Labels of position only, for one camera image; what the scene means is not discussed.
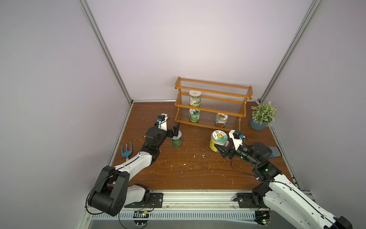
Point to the blue garden fork yellow handle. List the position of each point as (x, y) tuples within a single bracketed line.
[(126, 151)]

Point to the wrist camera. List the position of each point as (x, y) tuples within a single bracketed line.
[(237, 138), (162, 121)]

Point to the controller board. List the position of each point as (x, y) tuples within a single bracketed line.
[(140, 219), (262, 218)]

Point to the white green seed can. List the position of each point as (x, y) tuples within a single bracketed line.
[(195, 98)]

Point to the yellow green lidded seed jar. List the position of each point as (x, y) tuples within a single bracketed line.
[(218, 137)]

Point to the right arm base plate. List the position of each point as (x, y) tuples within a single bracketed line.
[(250, 200)]

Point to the wooden three-tier shelf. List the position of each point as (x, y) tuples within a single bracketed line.
[(216, 98)]

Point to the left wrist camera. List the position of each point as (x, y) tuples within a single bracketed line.
[(162, 121)]

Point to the strawberry seed can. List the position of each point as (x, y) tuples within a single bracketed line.
[(221, 120)]

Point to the watermelon seed can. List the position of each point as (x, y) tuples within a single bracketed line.
[(177, 141)]

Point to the aluminium rail frame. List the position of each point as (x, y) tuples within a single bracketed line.
[(187, 209)]

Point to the right controller board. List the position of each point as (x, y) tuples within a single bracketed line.
[(262, 218)]

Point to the potted green plant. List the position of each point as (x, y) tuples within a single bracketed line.
[(263, 114)]

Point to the green seed can bottom left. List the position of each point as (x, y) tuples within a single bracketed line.
[(194, 115)]

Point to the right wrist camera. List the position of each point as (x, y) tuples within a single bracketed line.
[(237, 138)]

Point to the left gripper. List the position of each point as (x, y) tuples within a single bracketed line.
[(174, 132)]

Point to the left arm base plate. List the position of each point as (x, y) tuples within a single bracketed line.
[(150, 200)]

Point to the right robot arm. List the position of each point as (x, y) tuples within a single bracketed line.
[(279, 194)]

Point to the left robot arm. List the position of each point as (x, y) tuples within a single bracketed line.
[(112, 192)]

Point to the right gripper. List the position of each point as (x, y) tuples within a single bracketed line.
[(231, 153)]

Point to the left controller board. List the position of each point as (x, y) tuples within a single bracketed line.
[(140, 219)]

